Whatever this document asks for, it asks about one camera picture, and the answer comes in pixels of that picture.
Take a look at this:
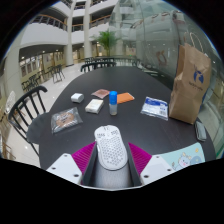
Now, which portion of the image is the black chair at table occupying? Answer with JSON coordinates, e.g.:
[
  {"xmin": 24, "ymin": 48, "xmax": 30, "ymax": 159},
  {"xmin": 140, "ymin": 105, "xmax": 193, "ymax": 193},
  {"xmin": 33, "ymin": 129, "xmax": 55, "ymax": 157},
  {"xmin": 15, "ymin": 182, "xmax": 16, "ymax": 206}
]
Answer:
[
  {"xmin": 80, "ymin": 62, "xmax": 98, "ymax": 73},
  {"xmin": 95, "ymin": 60, "xmax": 118, "ymax": 70}
]

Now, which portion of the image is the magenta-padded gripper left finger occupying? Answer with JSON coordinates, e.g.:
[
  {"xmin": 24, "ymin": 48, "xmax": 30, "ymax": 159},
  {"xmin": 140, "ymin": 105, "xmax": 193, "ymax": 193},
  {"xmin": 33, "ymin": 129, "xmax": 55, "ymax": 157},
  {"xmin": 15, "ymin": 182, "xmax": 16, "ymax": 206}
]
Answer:
[{"xmin": 45, "ymin": 141, "xmax": 99, "ymax": 187}]

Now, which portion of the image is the white perforated computer mouse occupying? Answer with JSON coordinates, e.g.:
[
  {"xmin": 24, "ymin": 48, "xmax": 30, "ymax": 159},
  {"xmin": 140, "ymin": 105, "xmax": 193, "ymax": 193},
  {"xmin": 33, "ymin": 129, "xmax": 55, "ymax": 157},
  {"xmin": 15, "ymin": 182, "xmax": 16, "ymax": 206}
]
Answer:
[{"xmin": 94, "ymin": 124, "xmax": 129, "ymax": 171}]

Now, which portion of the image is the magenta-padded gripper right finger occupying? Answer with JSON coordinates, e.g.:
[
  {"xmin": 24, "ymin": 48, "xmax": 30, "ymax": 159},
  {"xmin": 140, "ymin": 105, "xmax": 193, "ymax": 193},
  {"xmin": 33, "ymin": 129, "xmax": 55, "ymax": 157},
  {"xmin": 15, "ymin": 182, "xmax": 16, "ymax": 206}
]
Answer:
[{"xmin": 125, "ymin": 142, "xmax": 176, "ymax": 187}]

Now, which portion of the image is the small white box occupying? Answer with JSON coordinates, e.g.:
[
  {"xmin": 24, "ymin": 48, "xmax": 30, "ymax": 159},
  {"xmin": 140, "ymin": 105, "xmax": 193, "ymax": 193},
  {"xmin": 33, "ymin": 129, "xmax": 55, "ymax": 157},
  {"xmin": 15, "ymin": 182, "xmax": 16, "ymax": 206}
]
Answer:
[{"xmin": 70, "ymin": 92, "xmax": 85, "ymax": 104}]

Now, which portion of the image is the green potted palm plant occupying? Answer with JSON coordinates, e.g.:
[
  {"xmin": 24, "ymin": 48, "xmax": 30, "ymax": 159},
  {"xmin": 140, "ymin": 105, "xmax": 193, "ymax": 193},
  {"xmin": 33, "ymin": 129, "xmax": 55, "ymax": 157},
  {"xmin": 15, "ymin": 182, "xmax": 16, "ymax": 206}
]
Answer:
[{"xmin": 95, "ymin": 29, "xmax": 122, "ymax": 57}]

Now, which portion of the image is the group of distant chairs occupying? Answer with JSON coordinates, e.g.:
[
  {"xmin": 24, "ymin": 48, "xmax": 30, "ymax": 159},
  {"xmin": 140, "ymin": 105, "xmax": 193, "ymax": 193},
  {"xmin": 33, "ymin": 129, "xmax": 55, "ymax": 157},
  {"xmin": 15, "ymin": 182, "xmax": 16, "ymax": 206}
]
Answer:
[{"xmin": 20, "ymin": 63, "xmax": 66, "ymax": 93}]

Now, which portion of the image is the light green cartoon mouse pad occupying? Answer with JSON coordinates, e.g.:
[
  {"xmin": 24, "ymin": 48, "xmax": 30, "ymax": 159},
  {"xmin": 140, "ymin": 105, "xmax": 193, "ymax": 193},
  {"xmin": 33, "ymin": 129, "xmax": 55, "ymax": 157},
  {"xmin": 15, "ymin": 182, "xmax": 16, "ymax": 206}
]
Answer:
[{"xmin": 156, "ymin": 142, "xmax": 206, "ymax": 172}]

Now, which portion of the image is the brown paper bag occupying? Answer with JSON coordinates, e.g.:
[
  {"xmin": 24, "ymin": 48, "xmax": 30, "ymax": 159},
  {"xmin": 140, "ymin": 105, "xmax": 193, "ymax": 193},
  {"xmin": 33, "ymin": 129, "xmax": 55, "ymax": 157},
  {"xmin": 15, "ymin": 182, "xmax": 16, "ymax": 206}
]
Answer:
[{"xmin": 168, "ymin": 42, "xmax": 212, "ymax": 125}]

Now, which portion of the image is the clear plastic packet, blue print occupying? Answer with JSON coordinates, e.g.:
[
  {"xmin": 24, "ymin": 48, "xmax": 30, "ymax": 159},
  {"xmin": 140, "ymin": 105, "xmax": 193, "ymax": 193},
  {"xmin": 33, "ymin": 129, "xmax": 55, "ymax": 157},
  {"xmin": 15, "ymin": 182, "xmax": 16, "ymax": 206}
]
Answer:
[{"xmin": 140, "ymin": 96, "xmax": 169, "ymax": 121}]

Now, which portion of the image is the clear packet of cookies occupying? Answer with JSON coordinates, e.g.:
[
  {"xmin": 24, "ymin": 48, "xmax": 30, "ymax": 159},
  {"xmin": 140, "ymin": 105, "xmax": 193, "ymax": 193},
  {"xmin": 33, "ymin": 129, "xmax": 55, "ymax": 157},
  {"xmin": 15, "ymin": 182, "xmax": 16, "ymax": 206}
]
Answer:
[{"xmin": 50, "ymin": 106, "xmax": 84, "ymax": 135}]

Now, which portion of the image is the black spindle-back chair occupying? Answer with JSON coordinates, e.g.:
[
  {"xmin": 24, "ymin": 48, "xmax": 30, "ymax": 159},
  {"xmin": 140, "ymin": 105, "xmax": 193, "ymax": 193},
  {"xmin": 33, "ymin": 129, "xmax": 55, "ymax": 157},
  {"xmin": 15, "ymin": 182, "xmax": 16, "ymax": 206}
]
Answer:
[{"xmin": 7, "ymin": 85, "xmax": 50, "ymax": 158}]

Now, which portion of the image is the white rectangular box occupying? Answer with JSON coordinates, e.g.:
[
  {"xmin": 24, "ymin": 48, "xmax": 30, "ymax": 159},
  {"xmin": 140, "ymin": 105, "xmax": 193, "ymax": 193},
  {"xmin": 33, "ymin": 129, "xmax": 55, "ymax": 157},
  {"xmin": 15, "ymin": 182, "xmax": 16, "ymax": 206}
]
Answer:
[{"xmin": 84, "ymin": 98, "xmax": 105, "ymax": 115}]

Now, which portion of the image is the brown flat packet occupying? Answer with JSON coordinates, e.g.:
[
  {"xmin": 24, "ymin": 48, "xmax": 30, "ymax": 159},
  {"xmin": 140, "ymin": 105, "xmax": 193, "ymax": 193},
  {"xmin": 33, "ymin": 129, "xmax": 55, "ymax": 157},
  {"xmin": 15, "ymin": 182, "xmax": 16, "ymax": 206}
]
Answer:
[{"xmin": 90, "ymin": 88, "xmax": 111, "ymax": 100}]

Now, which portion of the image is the small blue-capped bottle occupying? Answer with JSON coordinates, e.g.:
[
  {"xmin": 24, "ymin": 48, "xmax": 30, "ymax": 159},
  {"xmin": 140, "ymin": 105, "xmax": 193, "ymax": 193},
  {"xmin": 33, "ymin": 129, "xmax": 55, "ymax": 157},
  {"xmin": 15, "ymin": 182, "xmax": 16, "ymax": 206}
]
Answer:
[{"xmin": 108, "ymin": 90, "xmax": 119, "ymax": 116}]

